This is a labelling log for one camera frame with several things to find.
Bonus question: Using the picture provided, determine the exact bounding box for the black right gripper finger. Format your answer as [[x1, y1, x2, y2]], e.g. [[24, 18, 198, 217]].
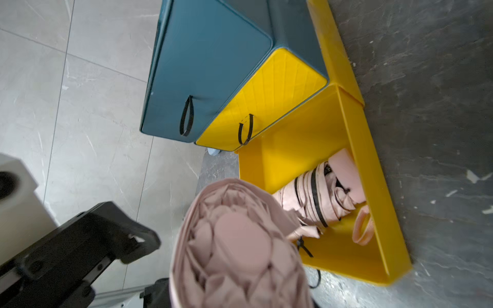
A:
[[140, 278, 172, 308]]

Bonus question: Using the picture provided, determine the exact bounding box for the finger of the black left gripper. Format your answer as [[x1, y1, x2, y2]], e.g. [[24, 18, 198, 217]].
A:
[[11, 201, 161, 307]]

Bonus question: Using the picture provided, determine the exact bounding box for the pink umbrella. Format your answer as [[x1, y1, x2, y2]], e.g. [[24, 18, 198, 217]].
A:
[[169, 178, 314, 307], [273, 148, 367, 241]]

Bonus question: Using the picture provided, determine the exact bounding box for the yellow drawer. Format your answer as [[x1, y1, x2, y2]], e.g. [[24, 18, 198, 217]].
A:
[[238, 1, 412, 286]]

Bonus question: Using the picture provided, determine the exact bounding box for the yellow block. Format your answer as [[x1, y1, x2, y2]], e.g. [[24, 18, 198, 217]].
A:
[[196, 48, 328, 151]]

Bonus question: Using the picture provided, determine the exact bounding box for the teal drawer cabinet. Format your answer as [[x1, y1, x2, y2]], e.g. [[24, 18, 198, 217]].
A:
[[140, 1, 329, 144]]

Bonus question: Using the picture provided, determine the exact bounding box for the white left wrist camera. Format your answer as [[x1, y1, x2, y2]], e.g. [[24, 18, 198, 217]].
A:
[[1, 154, 57, 264]]

